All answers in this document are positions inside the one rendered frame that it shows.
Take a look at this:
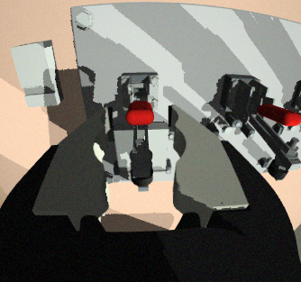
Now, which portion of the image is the grey fixture plate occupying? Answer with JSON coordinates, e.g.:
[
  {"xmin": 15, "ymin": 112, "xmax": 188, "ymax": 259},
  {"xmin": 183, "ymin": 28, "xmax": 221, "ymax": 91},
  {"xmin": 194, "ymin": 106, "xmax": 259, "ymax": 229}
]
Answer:
[{"xmin": 70, "ymin": 2, "xmax": 301, "ymax": 173}]

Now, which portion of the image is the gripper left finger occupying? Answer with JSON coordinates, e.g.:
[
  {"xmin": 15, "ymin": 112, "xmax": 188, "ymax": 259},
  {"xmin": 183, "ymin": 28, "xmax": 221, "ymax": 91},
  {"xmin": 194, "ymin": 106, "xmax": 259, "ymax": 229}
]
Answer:
[{"xmin": 0, "ymin": 106, "xmax": 113, "ymax": 275}]

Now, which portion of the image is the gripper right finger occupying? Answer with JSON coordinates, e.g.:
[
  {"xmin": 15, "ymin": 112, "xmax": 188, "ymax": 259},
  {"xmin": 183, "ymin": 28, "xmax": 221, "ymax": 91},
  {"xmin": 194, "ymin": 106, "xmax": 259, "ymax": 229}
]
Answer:
[{"xmin": 169, "ymin": 105, "xmax": 301, "ymax": 282}]

